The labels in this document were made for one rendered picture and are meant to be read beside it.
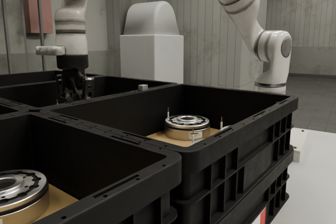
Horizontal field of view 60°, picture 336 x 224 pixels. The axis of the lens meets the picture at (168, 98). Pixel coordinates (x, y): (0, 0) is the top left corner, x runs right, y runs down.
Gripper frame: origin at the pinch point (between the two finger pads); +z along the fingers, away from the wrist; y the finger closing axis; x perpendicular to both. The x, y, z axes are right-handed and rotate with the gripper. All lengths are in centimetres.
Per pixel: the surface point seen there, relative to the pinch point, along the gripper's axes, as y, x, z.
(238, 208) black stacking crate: -48.8, 7.0, 5.4
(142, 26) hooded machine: 251, -280, -42
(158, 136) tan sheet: -23.3, -5.6, 3.7
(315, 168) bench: -48, -42, 17
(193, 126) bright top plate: -30.5, -8.5, 0.6
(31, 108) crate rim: -17.7, 19.3, -6.3
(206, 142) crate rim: -49, 15, -6
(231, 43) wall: 169, -407, -16
